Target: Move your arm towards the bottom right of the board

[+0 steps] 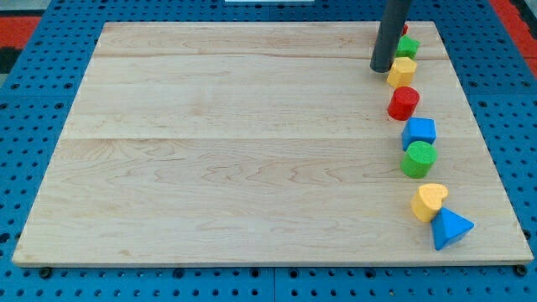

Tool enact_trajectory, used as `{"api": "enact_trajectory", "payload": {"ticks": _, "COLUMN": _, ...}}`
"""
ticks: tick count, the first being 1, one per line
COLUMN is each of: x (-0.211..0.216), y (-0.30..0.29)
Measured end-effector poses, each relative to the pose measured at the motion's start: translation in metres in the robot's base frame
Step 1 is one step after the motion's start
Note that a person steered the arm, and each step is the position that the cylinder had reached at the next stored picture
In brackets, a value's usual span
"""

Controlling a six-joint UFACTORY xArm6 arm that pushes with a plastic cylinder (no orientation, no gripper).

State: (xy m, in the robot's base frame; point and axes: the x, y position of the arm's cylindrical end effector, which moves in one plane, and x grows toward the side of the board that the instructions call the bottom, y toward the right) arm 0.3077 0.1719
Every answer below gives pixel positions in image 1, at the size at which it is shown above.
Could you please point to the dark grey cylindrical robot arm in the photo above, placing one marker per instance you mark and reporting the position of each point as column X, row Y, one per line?
column 389, row 34

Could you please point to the light wooden board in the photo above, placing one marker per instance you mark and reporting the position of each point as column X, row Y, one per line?
column 259, row 145

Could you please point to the red cylinder block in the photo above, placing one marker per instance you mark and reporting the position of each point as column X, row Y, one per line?
column 403, row 103

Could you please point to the green cylinder block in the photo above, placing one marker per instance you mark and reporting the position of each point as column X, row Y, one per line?
column 418, row 159

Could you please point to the blue cube block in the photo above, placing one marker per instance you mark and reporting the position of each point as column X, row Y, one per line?
column 418, row 129

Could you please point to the yellow hexagon block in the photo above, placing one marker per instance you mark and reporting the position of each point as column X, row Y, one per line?
column 402, row 72

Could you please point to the yellow heart block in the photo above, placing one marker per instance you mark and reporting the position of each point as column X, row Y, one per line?
column 427, row 201

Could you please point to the green star block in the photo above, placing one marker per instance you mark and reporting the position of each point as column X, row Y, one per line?
column 407, row 47

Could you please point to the blue triangle block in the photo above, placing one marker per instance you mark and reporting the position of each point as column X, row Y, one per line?
column 449, row 227

